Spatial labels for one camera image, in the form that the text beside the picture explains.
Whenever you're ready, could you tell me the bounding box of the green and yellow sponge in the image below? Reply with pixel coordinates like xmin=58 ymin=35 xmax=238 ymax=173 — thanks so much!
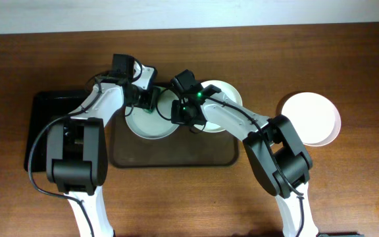
xmin=143 ymin=107 xmax=155 ymax=114

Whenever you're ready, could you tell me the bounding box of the pale blue plate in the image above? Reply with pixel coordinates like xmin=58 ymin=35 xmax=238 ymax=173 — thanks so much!
xmin=125 ymin=90 xmax=178 ymax=140

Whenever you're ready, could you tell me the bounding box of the pink plate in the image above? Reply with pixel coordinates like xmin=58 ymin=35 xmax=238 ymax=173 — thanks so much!
xmin=281 ymin=92 xmax=341 ymax=147

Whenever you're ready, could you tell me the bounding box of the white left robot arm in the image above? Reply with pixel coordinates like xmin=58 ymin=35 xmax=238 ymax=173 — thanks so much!
xmin=45 ymin=75 xmax=154 ymax=236

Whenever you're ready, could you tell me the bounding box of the large brown tray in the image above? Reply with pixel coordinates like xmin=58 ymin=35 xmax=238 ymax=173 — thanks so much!
xmin=109 ymin=107 xmax=239 ymax=169

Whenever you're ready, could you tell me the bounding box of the pale green plate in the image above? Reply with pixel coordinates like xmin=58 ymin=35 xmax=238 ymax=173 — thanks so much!
xmin=193 ymin=80 xmax=243 ymax=133

